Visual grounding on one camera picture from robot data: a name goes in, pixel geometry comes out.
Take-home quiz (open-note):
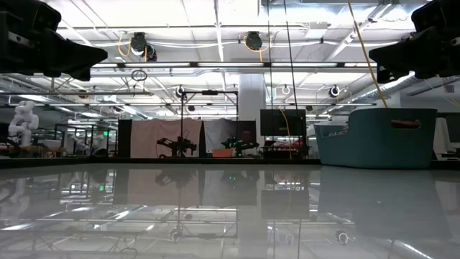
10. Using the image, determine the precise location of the black power cable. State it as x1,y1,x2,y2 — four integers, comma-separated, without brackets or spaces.
282,0,300,111

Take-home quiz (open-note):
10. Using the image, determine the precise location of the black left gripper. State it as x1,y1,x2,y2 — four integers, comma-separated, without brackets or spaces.
0,0,109,82

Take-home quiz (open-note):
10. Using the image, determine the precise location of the large white robot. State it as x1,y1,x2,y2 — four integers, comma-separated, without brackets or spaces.
7,100,40,147

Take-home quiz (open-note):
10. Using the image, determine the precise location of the tall black panel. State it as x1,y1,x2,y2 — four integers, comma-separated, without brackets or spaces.
117,119,134,159

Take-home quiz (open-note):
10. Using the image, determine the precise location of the black desk monitor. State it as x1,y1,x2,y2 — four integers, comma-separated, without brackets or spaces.
436,112,460,145

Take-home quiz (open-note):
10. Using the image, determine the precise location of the yellow extension cord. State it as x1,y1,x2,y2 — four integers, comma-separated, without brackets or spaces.
346,0,390,109

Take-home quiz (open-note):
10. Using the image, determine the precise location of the thin yellow cord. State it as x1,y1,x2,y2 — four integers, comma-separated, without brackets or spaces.
278,107,293,159

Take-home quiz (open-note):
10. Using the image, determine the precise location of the teal plastic basket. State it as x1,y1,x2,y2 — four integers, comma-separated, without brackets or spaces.
313,107,438,170

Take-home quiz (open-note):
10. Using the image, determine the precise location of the black aluminium table frame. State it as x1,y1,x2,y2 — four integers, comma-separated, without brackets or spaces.
0,155,460,169

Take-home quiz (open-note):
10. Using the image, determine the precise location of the white building column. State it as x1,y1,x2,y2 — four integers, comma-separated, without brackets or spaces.
239,73,267,159

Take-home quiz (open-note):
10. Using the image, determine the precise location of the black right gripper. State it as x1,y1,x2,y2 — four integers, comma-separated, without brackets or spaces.
368,0,460,85

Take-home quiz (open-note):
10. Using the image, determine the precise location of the pink curtain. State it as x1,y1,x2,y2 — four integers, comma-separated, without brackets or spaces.
129,118,203,159

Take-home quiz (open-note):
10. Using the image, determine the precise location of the thin black hanging cable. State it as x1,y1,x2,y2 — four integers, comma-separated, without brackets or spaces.
267,0,275,159

